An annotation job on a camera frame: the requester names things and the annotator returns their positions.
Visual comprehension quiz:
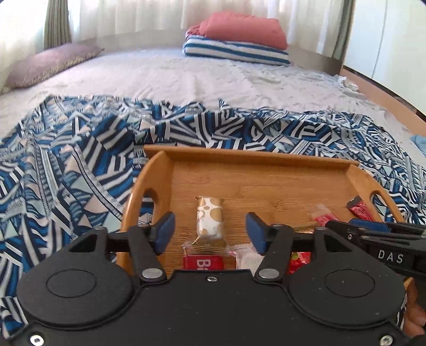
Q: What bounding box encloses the red biscuit packet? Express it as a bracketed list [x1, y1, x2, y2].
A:
[182, 240, 230, 271]

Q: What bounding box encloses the glossy red snack packet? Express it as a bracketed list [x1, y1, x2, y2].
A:
[288, 252, 312, 275]

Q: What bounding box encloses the long dark red bar packet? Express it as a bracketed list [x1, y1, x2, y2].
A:
[347, 196, 376, 222]

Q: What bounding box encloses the mauve pillow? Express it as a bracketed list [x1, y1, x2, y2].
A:
[6, 43, 105, 89]

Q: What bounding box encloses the white sheer curtain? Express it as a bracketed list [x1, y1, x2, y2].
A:
[0, 0, 355, 95]

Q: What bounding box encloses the person's right hand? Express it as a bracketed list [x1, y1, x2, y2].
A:
[404, 282, 426, 337]

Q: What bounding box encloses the white wardrobe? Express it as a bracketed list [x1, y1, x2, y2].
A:
[342, 0, 426, 102]

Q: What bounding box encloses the small red white packet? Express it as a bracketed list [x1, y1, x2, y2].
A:
[312, 204, 338, 227]

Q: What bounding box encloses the white crumpled cloth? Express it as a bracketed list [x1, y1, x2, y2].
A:
[334, 75, 361, 93]

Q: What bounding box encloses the blue white patterned blanket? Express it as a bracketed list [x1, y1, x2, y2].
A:
[0, 95, 426, 330]

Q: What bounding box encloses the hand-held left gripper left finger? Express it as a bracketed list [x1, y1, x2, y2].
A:
[68, 211, 176, 283]

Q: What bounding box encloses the pink red pillow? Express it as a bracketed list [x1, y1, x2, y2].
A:
[185, 11, 289, 50]

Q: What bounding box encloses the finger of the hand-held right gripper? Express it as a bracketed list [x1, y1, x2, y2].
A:
[349, 217, 426, 235]
[325, 220, 367, 244]

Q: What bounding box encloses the clear white snack packet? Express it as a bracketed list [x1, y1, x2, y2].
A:
[235, 244, 265, 271]

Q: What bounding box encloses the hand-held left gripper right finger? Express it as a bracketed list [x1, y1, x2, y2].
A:
[245, 212, 356, 283]

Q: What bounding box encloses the light blue cloth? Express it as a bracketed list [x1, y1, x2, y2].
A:
[409, 134, 426, 154]

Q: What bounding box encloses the grey green curtain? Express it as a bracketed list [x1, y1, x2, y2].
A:
[43, 0, 73, 49]

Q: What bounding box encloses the blue white striped pillow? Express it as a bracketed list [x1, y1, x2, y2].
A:
[182, 35, 291, 66]

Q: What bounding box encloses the gold dotted wafer packet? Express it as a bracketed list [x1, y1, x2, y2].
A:
[195, 196, 224, 241]

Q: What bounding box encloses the wooden tray with handles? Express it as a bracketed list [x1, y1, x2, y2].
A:
[118, 144, 413, 290]

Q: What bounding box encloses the bed with white sheet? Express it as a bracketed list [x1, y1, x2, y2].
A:
[0, 45, 426, 158]

